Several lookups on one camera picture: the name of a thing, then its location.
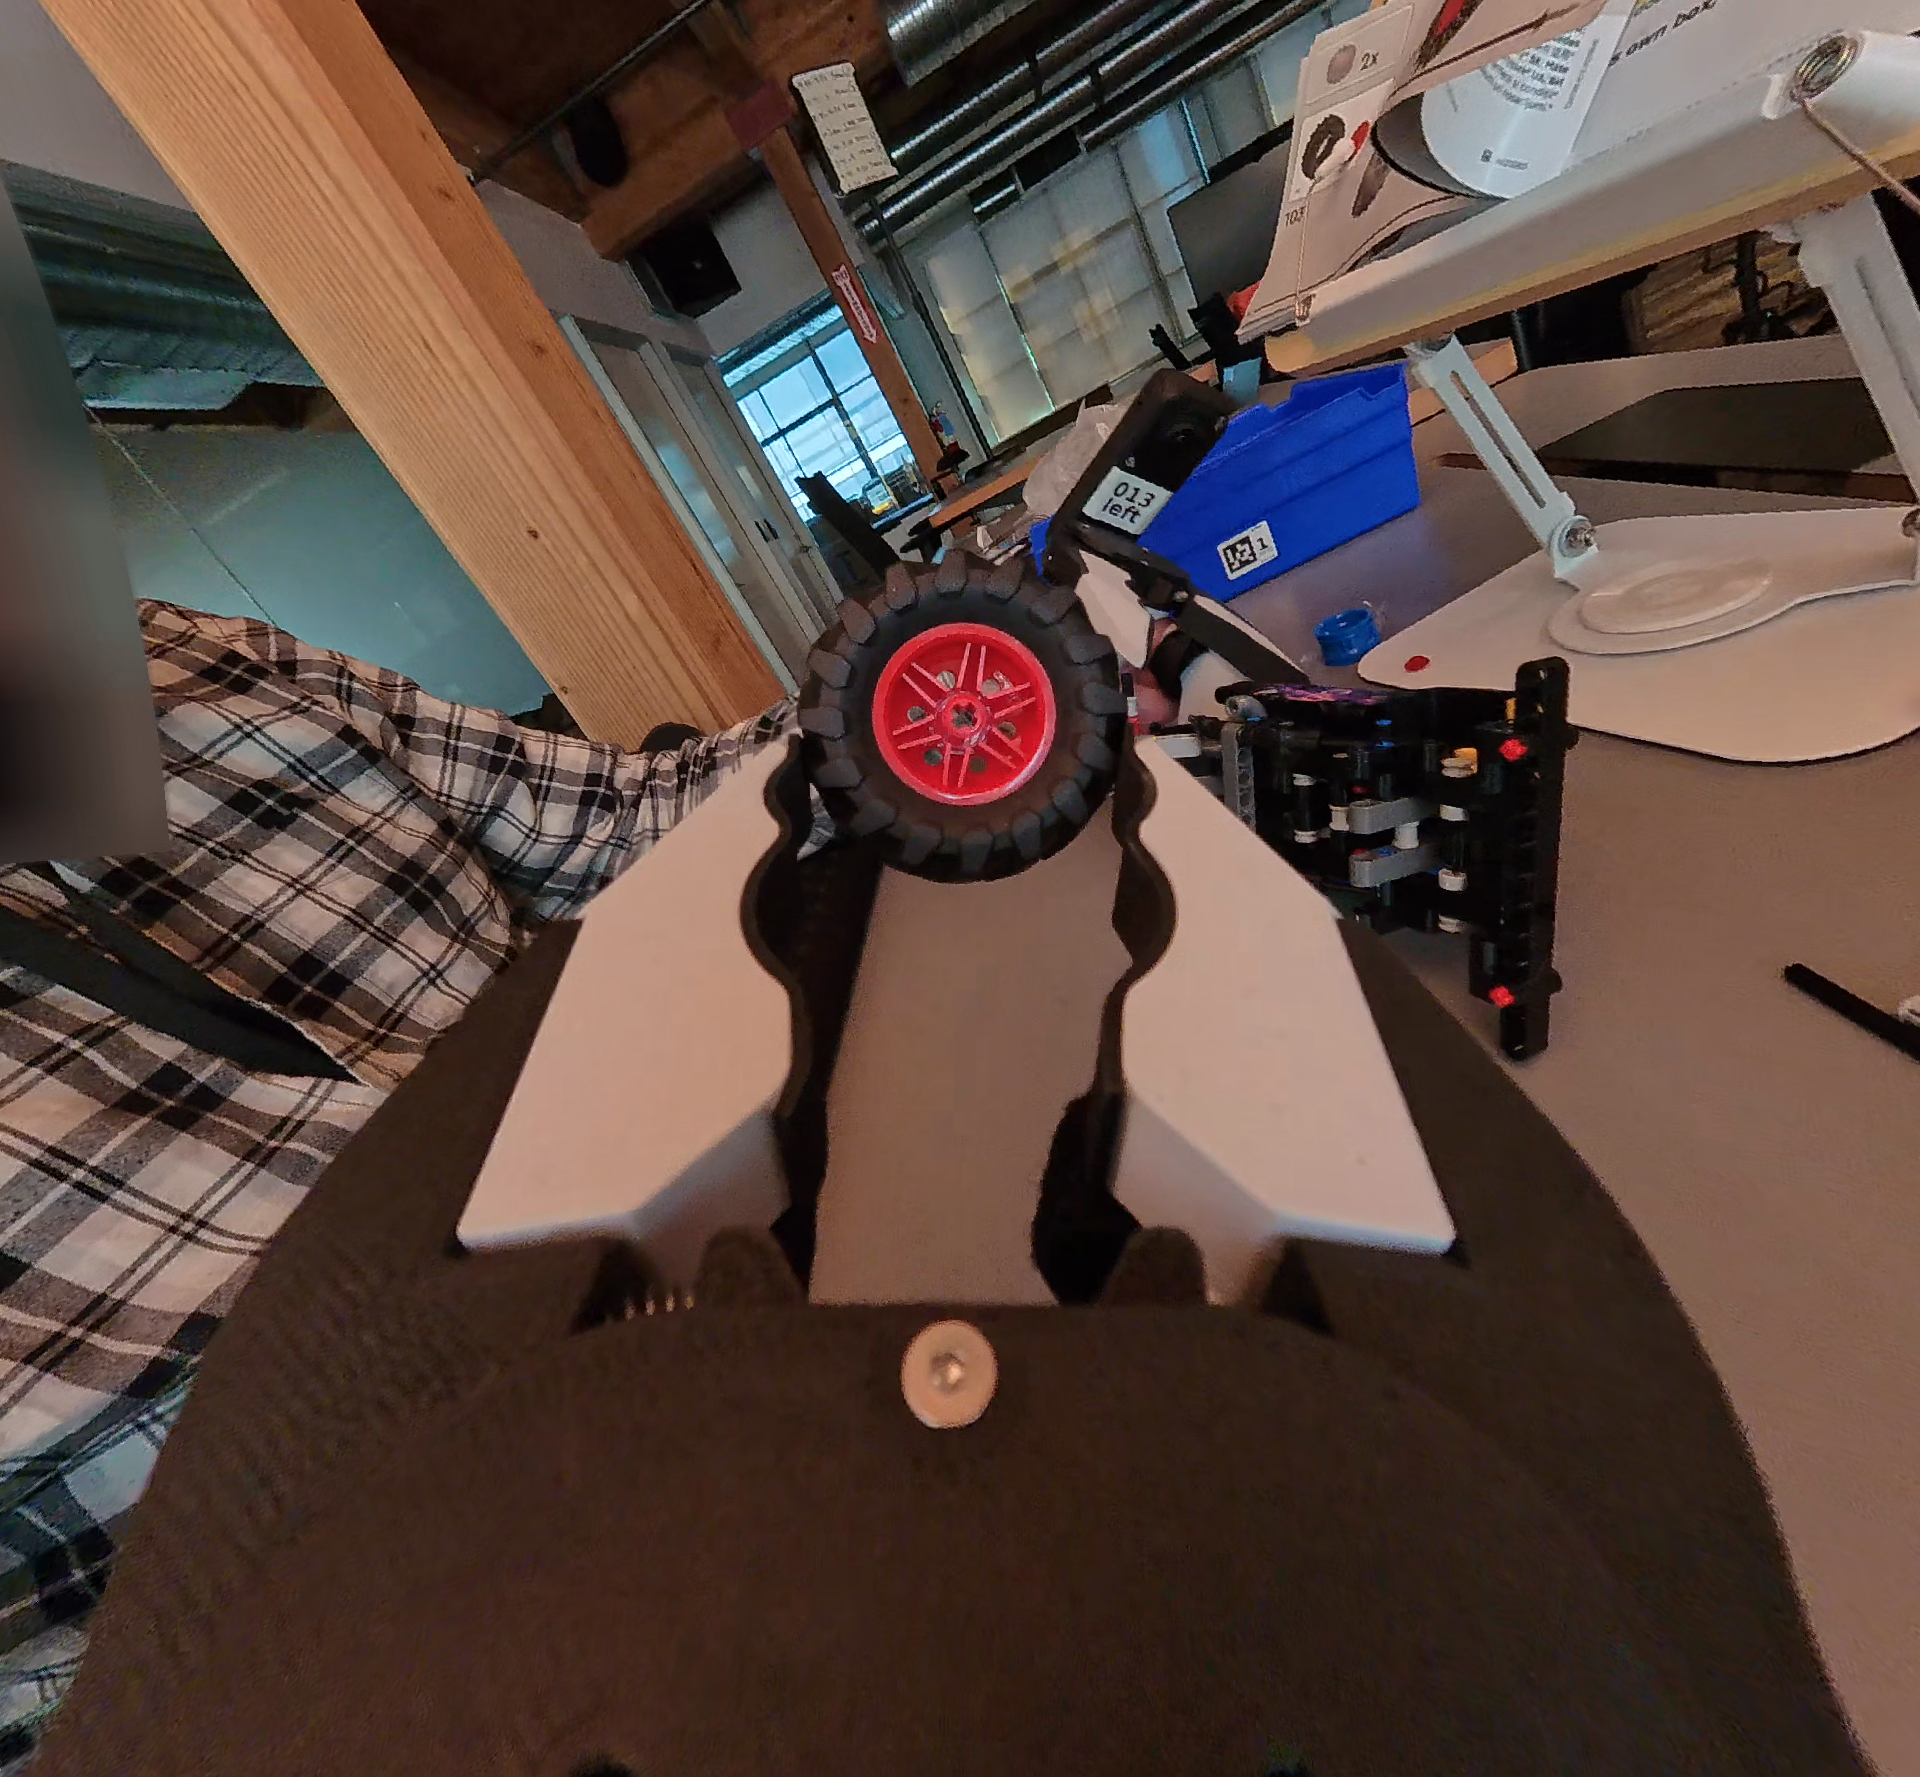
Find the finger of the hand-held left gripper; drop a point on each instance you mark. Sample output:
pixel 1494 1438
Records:
pixel 1236 660

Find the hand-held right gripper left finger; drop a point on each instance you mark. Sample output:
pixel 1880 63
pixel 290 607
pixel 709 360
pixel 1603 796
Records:
pixel 645 1057

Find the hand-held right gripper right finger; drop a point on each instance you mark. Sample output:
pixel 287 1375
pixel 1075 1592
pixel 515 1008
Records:
pixel 1276 1057

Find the blue black toy monster truck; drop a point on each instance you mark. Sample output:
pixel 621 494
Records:
pixel 1381 787

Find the black toy wheel red rim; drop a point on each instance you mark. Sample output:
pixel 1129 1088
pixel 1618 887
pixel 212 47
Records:
pixel 962 714

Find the person's left forearm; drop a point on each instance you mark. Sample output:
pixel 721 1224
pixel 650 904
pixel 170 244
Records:
pixel 451 758

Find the blue toy wheel rim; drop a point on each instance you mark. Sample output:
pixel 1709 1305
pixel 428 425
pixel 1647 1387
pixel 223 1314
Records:
pixel 1345 637

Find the blue plastic bin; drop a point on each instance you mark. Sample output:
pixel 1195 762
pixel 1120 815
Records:
pixel 1304 472

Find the large window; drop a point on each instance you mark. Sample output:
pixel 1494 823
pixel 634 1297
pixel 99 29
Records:
pixel 818 425

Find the hanging white sign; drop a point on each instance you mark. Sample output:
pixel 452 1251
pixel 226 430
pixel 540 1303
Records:
pixel 843 127

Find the plaid shirt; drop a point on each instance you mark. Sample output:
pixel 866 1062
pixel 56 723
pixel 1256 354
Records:
pixel 180 1205

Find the long black toy axle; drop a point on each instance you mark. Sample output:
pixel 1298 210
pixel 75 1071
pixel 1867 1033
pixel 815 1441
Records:
pixel 1845 999

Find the instruction booklet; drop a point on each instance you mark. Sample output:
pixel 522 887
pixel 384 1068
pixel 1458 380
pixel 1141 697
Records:
pixel 1620 37

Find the wooden ceiling beam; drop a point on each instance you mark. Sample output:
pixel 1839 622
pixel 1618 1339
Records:
pixel 375 276

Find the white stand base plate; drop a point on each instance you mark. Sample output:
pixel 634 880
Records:
pixel 1681 607

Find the black wall speaker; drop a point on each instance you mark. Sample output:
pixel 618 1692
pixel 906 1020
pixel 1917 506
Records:
pixel 690 264

